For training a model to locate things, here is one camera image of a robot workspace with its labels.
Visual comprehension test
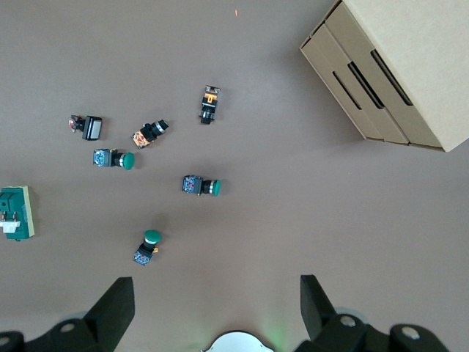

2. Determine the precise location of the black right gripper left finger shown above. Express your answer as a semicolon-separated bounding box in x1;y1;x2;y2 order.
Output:
0;276;136;352

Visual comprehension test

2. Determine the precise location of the brown table mat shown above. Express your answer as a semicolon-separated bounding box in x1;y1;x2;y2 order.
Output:
0;0;469;352

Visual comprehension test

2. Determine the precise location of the cardboard box with slots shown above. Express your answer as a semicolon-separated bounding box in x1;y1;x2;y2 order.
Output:
299;0;469;153

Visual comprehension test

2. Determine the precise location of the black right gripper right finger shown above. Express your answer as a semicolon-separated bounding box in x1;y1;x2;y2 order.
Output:
295;274;455;352

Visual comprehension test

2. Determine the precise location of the green load switch white handle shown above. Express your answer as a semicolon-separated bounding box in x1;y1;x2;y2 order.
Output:
0;185;37;243

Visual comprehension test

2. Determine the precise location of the black selector switch orange block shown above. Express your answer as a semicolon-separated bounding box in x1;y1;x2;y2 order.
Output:
199;84;222;125
130;120;170;150

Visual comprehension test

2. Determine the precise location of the green mushroom push button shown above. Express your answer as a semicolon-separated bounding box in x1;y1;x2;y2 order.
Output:
133;230;164;267
92;147;136;172
182;175;223;198

